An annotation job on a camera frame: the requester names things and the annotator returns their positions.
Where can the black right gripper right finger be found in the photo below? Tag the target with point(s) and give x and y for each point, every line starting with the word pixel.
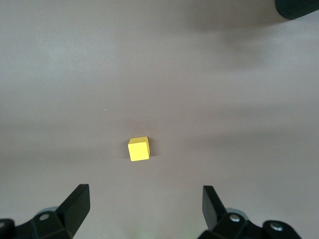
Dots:
pixel 211 211

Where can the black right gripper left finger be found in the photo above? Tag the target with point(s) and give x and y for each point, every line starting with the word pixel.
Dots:
pixel 69 211

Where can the yellow block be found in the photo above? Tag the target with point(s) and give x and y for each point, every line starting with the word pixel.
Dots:
pixel 138 150

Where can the black ribbed cylinder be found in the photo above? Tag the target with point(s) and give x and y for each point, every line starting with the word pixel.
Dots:
pixel 296 8

